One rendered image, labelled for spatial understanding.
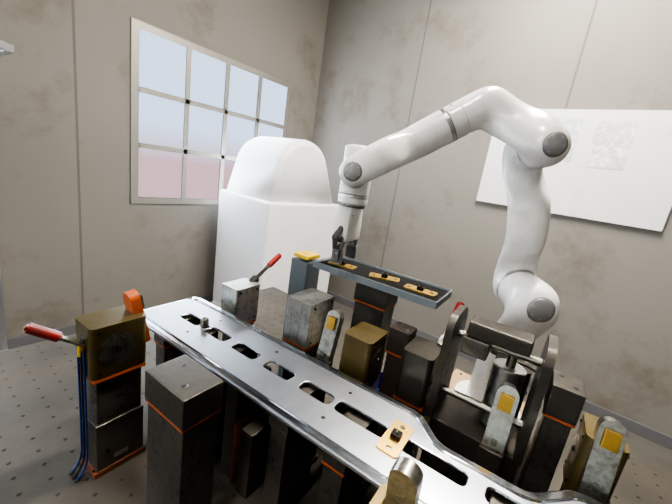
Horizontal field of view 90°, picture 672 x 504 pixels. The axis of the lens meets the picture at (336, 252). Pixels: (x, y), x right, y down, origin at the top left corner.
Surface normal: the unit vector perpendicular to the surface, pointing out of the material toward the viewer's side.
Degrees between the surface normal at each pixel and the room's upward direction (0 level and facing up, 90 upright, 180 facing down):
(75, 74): 90
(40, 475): 0
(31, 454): 0
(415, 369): 90
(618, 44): 90
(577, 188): 90
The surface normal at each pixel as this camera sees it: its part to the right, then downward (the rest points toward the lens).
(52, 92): 0.78, 0.26
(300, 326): -0.55, 0.11
